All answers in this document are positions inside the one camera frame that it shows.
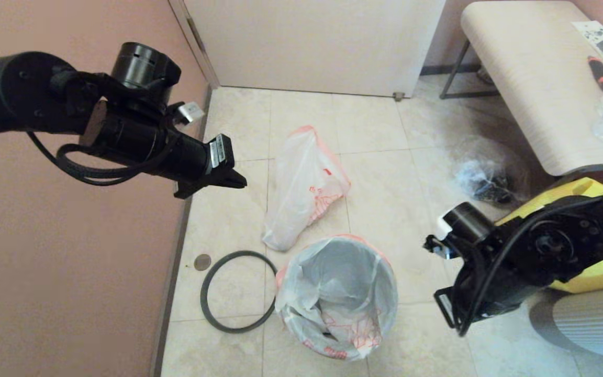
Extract grey bin retaining ring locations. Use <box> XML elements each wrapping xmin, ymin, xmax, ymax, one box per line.
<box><xmin>200</xmin><ymin>250</ymin><xmax>279</xmax><ymax>334</ymax></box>

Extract yellow tote bag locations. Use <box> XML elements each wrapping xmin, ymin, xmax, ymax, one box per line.
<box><xmin>498</xmin><ymin>177</ymin><xmax>603</xmax><ymax>294</ymax></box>

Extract clear plastic bag dark contents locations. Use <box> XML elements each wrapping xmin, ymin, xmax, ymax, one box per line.
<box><xmin>451</xmin><ymin>137</ymin><xmax>530</xmax><ymax>206</ymax></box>

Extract grey ribbed round object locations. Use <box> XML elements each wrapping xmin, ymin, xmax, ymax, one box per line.
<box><xmin>529</xmin><ymin>285</ymin><xmax>603</xmax><ymax>359</ymax></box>

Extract white door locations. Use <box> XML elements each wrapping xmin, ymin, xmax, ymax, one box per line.
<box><xmin>184</xmin><ymin>0</ymin><xmax>446</xmax><ymax>99</ymax></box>

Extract beige bench with black legs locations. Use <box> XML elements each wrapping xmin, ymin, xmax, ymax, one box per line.
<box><xmin>439</xmin><ymin>1</ymin><xmax>603</xmax><ymax>176</ymax></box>

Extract black and orange tool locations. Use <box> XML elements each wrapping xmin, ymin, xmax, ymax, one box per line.
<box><xmin>588</xmin><ymin>55</ymin><xmax>603</xmax><ymax>92</ymax></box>

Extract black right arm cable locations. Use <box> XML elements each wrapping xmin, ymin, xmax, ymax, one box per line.
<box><xmin>451</xmin><ymin>194</ymin><xmax>603</xmax><ymax>337</ymax></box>

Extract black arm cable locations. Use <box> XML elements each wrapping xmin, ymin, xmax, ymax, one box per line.
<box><xmin>27</xmin><ymin>126</ymin><xmax>179</xmax><ymax>187</ymax></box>
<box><xmin>451</xmin><ymin>194</ymin><xmax>603</xmax><ymax>337</ymax></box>

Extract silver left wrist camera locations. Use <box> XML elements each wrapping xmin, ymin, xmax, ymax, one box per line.
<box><xmin>178</xmin><ymin>102</ymin><xmax>206</xmax><ymax>124</ymax></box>

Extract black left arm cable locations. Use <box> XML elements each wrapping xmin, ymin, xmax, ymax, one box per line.
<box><xmin>27</xmin><ymin>126</ymin><xmax>179</xmax><ymax>187</ymax></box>

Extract white door frame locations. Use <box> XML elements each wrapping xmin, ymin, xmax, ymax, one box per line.
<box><xmin>168</xmin><ymin>0</ymin><xmax>222</xmax><ymax>90</ymax></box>

